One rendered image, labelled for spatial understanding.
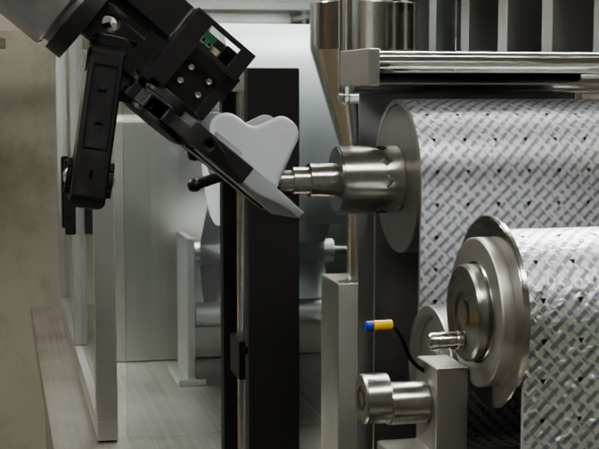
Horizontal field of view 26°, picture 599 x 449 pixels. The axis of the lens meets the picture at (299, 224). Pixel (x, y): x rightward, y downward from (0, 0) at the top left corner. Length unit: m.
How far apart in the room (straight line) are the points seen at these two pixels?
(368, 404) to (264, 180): 0.21
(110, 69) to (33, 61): 3.33
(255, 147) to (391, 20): 0.76
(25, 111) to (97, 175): 3.33
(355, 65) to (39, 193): 3.05
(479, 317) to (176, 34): 0.30
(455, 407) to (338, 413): 0.69
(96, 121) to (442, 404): 0.35
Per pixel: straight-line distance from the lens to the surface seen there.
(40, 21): 0.90
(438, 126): 1.19
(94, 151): 0.90
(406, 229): 1.21
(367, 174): 1.20
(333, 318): 1.70
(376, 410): 1.01
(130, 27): 0.92
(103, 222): 1.90
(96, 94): 0.90
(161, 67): 0.90
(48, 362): 2.54
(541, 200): 1.21
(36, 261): 4.26
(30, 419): 4.37
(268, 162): 0.91
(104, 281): 1.91
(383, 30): 1.65
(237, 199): 1.33
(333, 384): 1.72
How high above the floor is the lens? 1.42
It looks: 6 degrees down
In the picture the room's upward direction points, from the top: straight up
